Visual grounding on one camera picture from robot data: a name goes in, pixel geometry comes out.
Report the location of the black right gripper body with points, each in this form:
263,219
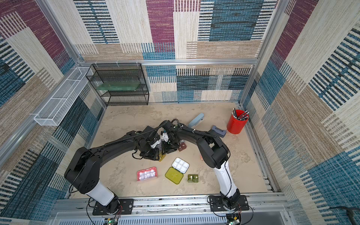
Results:
172,145

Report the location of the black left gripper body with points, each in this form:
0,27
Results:
150,153

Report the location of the yellow two-compartment pillbox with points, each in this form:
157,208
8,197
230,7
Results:
161,156

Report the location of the maroon two-compartment pillbox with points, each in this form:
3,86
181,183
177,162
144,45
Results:
182,146

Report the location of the white pillbox with green lid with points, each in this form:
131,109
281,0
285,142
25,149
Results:
176,172

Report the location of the small green two-compartment pillbox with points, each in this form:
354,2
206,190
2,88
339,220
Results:
193,178

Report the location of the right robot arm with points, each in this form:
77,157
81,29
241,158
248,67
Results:
215,154

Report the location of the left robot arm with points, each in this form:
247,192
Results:
84,169

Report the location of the pink pillbox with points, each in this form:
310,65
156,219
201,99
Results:
147,174

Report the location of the light blue stapler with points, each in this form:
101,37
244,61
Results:
196,121

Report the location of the red pen cup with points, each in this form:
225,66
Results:
237,121

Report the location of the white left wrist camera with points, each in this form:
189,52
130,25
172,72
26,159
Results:
155,144

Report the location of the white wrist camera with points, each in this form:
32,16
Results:
155,144
164,137

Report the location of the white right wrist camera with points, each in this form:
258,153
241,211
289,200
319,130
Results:
164,137

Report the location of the black wire mesh shelf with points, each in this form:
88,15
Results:
119,72

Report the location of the white wire mesh basket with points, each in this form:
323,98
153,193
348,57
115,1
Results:
59,104

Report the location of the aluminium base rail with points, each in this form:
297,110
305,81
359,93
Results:
264,209

